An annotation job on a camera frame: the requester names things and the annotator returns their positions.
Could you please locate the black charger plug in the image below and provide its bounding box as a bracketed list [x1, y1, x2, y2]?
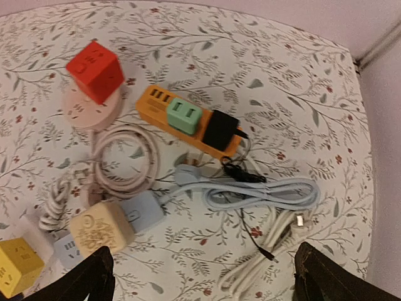
[202, 109, 279, 264]

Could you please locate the right aluminium post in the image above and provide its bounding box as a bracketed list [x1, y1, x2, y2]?
[354, 20, 400, 73]

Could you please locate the blue-grey power strip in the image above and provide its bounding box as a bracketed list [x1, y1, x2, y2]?
[61, 191, 164, 269]

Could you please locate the beige cube socket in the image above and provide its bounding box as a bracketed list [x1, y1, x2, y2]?
[70, 202, 135, 258]

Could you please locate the orange power strip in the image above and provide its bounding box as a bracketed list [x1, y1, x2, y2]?
[135, 85, 248, 159]

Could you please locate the pink coiled cord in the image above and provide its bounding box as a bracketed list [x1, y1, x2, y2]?
[70, 124, 162, 201]

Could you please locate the white multi-switch power strip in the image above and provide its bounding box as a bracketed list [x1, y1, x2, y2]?
[0, 175, 75, 261]

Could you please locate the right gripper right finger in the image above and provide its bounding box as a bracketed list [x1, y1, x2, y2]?
[294, 242, 399, 301]

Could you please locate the floral table mat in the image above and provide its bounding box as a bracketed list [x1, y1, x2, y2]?
[1, 1, 373, 300]

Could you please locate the red cube socket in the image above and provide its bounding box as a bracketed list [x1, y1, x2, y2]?
[66, 41, 124, 105]

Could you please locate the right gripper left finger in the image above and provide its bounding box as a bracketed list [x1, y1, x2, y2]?
[25, 246, 115, 301]

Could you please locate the white cord of orange strip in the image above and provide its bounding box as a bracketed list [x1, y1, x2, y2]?
[217, 150, 314, 297]

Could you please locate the yellow cube socket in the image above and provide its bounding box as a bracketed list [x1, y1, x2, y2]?
[1, 238, 44, 298]

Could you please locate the mint green adapter plug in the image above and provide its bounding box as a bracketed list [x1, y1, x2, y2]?
[167, 97, 202, 135]

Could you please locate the pink round power strip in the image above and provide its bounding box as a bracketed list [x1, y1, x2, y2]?
[62, 83, 123, 131]

